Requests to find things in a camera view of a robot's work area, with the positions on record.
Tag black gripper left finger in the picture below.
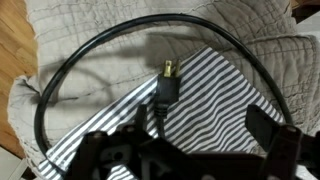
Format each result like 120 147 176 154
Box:
64 103 158 180

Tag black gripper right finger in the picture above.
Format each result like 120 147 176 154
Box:
244 104 320 180

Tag black power cable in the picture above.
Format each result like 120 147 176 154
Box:
33 13 294 158

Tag striped white grey cloth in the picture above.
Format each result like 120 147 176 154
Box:
36 46 286 180

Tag beige quilted blanket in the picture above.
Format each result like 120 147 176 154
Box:
6 0 320 180

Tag white door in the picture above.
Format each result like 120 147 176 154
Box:
0 145 29 180

